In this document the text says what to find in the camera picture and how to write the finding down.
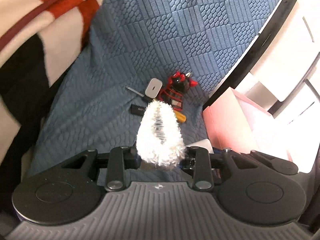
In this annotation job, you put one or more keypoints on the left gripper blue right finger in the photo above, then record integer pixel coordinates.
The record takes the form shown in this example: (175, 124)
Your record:
(196, 163)

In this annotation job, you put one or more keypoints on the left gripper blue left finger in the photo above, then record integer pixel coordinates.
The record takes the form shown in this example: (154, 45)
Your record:
(120, 159)

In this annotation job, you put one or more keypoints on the white square adapter box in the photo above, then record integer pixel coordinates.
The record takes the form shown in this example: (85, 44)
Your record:
(205, 143)

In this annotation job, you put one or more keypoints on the white fluffy plush toy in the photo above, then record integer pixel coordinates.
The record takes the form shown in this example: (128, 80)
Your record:
(159, 140)

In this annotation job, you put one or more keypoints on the yellow black screwdriver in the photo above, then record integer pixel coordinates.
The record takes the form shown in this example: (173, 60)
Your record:
(179, 116)

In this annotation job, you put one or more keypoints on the black usb stick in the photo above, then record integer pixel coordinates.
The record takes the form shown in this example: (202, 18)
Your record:
(137, 110)

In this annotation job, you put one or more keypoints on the small white charger plug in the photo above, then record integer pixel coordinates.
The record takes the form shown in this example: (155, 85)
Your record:
(153, 88)

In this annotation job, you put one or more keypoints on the red black robot toy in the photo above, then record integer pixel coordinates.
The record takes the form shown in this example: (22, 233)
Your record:
(177, 85)

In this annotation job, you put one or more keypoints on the pink cardboard box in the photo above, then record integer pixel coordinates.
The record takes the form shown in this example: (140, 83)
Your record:
(234, 121)

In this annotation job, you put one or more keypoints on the cream black-framed chair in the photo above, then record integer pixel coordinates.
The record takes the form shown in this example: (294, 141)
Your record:
(280, 59)

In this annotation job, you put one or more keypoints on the blue textured chair cover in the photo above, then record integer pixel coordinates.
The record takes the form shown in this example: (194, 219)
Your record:
(132, 42)

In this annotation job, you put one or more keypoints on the striped red white black blanket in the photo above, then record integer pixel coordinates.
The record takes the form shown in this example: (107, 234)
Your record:
(40, 39)

